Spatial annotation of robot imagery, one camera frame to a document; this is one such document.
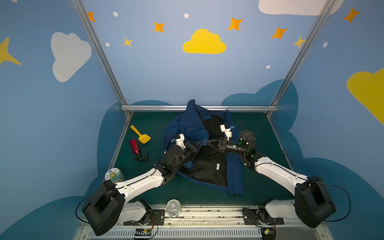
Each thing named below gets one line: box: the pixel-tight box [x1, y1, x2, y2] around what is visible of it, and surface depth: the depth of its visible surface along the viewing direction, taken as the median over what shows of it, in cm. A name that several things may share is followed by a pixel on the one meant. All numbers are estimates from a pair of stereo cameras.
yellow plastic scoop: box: [130, 124, 151, 144], surface depth 107 cm
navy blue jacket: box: [163, 99, 245, 194], surface depth 90 cm
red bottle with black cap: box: [130, 139, 150, 162], surface depth 98 cm
